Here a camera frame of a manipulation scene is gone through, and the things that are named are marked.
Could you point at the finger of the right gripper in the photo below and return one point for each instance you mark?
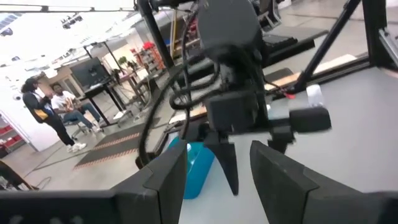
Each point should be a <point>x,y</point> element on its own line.
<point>280,137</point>
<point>227,155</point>

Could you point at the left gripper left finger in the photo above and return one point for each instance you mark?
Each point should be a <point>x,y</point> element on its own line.
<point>155,193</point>

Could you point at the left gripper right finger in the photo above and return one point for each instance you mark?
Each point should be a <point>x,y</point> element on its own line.
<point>286,193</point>

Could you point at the clear medicine bottle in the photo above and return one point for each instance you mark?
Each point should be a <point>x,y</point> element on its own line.
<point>314,95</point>

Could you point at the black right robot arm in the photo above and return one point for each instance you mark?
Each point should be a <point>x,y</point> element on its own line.
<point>230,25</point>

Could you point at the blue plastic bin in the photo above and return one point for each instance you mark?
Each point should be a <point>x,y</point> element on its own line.
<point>199,174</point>

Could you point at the red clip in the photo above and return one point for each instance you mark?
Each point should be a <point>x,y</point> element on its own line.
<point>289,96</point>

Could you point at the black floor mat striped edge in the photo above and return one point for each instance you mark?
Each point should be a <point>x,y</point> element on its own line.
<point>115,151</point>

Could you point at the red storage shelf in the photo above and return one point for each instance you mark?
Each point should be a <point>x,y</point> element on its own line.
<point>149,56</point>

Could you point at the black stand pole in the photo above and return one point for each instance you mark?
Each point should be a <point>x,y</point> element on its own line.
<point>155,34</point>

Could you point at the black background table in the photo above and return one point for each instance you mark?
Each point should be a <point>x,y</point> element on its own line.
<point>99,91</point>

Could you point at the sitting person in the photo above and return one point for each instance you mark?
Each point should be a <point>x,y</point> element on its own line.
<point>63,101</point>

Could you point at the standing person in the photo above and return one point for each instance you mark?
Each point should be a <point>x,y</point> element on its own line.
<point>46,115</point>

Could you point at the black monitor screen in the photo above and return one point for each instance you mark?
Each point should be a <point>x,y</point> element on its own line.
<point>90,73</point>

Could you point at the red storage bins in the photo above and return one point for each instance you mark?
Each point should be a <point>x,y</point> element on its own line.
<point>11,138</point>

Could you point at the black aluminium table frame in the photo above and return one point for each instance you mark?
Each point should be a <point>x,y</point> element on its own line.
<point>373,31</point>

